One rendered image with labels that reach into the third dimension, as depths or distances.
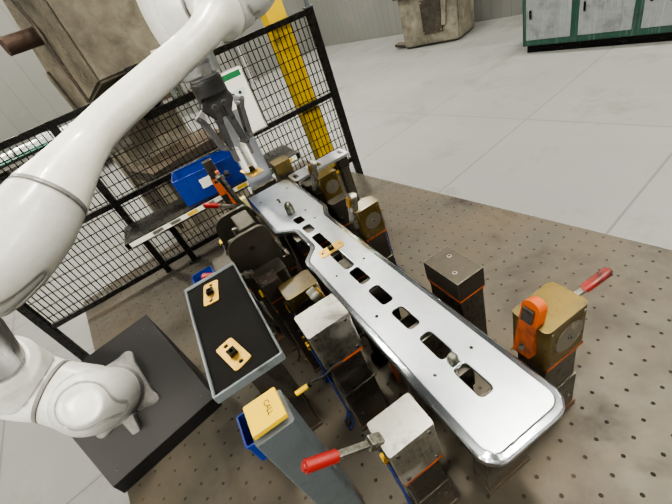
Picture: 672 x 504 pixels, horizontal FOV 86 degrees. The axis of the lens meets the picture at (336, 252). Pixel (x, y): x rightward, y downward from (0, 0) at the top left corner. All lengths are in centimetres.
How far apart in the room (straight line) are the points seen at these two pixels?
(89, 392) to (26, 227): 55
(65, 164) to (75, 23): 269
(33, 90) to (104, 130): 959
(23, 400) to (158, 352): 35
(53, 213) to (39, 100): 968
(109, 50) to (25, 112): 705
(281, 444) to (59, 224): 46
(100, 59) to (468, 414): 314
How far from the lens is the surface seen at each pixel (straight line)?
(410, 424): 66
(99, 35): 334
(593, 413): 108
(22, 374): 110
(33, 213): 60
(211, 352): 77
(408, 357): 79
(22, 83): 1028
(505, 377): 75
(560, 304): 78
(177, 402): 130
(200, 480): 125
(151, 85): 71
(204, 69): 91
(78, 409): 107
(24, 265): 59
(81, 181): 65
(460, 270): 89
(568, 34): 578
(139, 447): 133
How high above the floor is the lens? 165
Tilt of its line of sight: 36 degrees down
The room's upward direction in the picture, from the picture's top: 23 degrees counter-clockwise
